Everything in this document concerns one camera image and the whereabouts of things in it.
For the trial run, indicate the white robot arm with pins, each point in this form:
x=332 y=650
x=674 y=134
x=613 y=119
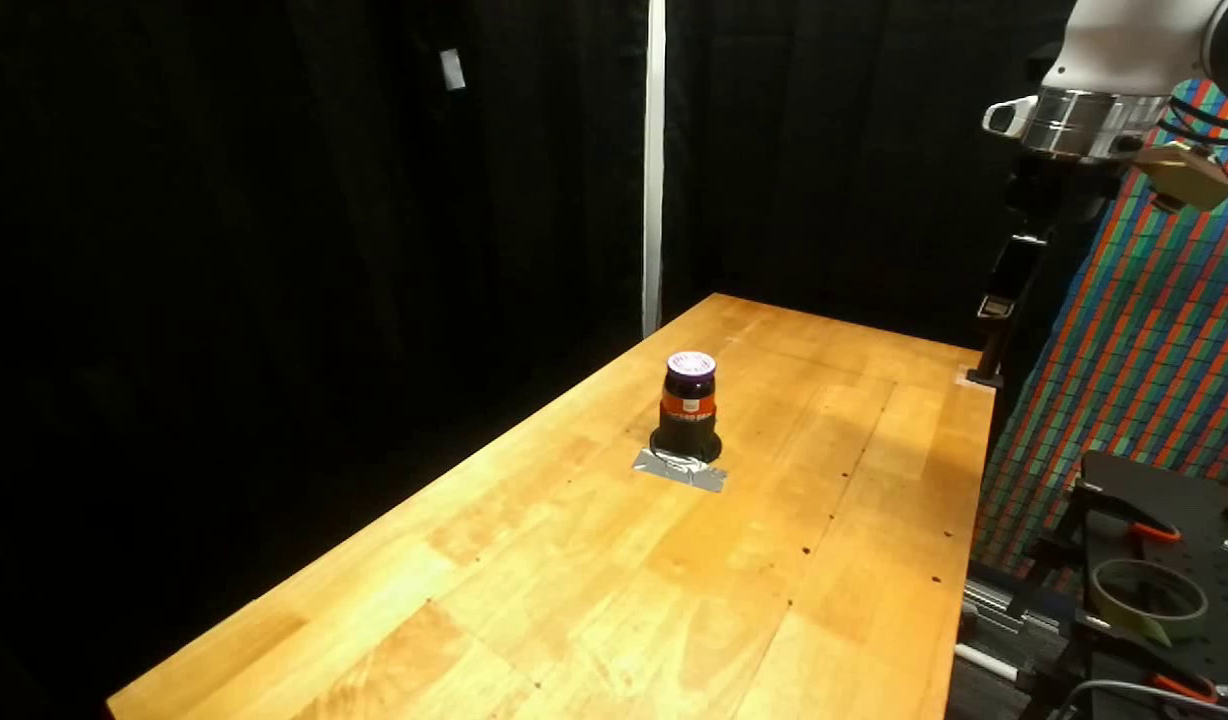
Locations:
x=1114 y=72

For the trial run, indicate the white vertical pole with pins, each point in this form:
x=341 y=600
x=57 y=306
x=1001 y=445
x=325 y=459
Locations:
x=655 y=164

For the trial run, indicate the orange handled clamp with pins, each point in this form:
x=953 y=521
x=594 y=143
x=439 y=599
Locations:
x=1146 y=525

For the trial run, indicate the colourful striped cloth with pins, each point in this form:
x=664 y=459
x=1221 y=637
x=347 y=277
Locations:
x=1134 y=360

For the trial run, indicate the roll of masking tape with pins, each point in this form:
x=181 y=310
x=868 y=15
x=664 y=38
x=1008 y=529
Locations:
x=1149 y=600

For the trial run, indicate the dark cup with purple base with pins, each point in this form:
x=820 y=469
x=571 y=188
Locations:
x=691 y=405

